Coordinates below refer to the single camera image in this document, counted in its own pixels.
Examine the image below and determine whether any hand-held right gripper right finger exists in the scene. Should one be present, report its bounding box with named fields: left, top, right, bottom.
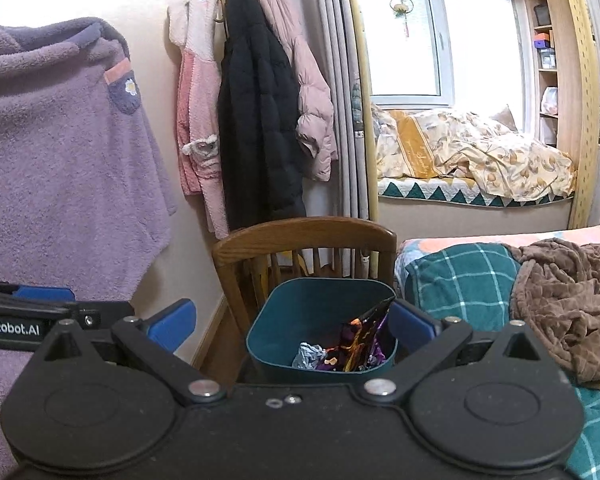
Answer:
left=362, top=299, right=556, bottom=406

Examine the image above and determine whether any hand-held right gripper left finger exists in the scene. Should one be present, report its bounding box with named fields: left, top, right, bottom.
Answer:
left=32, top=297, right=228, bottom=407

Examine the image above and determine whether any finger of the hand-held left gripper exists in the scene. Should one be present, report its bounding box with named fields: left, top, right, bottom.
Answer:
left=0, top=281, right=77, bottom=307
left=45, top=301, right=135, bottom=332

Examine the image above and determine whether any purple snack bag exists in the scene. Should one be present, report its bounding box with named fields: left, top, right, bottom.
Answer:
left=317, top=296, right=396, bottom=373

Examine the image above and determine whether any grey wrapper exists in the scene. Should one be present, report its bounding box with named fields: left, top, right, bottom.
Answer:
left=292, top=342, right=327, bottom=371

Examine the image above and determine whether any teal plastic bin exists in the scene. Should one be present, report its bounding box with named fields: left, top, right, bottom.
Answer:
left=245, top=279, right=400, bottom=386

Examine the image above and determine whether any teal plaid blanket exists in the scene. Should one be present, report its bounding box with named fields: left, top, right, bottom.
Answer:
left=404, top=245, right=600, bottom=480

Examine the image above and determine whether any triangle pattern mat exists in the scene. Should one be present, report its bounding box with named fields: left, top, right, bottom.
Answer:
left=377, top=175, right=578, bottom=208

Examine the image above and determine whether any purple fleece robe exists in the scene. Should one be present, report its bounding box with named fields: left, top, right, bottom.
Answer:
left=0, top=17, right=178, bottom=480

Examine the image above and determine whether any wooden chair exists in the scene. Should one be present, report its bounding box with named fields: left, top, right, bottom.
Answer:
left=212, top=216, right=398, bottom=356

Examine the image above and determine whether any brown fleece blanket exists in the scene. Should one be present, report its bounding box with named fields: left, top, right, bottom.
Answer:
left=500, top=237, right=600, bottom=396

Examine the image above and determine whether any orange pillow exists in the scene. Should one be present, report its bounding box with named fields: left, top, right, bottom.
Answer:
left=392, top=110, right=443, bottom=178

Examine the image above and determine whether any pink printed bed sheet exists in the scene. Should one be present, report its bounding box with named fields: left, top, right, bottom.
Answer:
left=397, top=220, right=600, bottom=261

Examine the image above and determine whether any floral yellow duvet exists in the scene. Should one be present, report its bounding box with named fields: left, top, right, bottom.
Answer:
left=372, top=102, right=578, bottom=198

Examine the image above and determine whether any black puffer coat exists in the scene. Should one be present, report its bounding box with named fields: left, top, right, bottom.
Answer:
left=217, top=0, right=308, bottom=233

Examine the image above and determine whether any pink fleece robe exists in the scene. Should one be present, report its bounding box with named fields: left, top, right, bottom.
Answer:
left=167, top=0, right=231, bottom=241

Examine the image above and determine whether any pink puffer jacket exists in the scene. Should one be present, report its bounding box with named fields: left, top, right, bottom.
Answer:
left=257, top=0, right=340, bottom=182

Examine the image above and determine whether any window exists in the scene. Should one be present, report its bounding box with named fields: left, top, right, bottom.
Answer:
left=352, top=0, right=526, bottom=106

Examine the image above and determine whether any hanging window ornament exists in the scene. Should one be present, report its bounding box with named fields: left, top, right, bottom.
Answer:
left=390, top=0, right=413, bottom=38

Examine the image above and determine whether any yellow wooden post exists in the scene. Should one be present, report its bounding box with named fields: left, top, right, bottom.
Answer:
left=341, top=0, right=381, bottom=281

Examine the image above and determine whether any yellow perforated post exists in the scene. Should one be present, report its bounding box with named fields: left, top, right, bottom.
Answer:
left=557, top=0, right=600, bottom=231

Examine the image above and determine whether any wooden wall shelf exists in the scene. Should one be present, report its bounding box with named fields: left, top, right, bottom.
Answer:
left=522, top=0, right=561, bottom=148

